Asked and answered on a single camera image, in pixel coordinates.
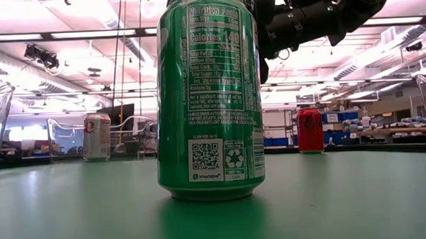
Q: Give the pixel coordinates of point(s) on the white plastic bottle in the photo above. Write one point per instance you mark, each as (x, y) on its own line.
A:
(366, 123)

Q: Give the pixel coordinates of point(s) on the wooden workbench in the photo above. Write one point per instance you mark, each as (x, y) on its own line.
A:
(397, 130)

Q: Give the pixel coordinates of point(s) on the silver ventilation duct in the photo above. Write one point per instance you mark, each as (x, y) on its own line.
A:
(389, 36)

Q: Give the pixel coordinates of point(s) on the green Sprite soda can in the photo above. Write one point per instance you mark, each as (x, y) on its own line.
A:
(208, 98)

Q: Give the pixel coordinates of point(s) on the blue storage crates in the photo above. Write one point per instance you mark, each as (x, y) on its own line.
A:
(277, 142)

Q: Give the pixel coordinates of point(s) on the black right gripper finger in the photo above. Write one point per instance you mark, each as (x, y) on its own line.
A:
(264, 70)
(262, 5)

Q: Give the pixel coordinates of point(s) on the small black camera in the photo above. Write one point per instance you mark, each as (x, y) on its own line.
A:
(414, 46)

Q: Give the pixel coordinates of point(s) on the silver Diet Coke soda can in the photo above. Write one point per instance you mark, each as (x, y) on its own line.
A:
(97, 142)

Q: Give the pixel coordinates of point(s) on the blue bin shelving unit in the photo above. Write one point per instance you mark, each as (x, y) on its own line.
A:
(338, 139)

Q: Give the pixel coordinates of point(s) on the black computer monitor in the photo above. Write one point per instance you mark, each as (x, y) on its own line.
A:
(121, 114)

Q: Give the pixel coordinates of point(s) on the black crossbar with light strips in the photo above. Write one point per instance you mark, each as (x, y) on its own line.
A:
(140, 32)

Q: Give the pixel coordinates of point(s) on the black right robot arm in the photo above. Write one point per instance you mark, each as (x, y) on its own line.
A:
(366, 4)

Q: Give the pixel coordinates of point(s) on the black camera on bracket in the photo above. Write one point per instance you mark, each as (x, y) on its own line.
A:
(41, 55)

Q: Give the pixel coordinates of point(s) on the red Coca-Cola soda can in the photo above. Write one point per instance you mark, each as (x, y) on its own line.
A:
(310, 129)

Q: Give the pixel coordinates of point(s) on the black aluminium table frame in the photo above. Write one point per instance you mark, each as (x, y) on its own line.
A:
(283, 150)

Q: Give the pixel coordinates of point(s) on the white metal shelf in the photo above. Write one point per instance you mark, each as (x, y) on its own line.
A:
(277, 111)

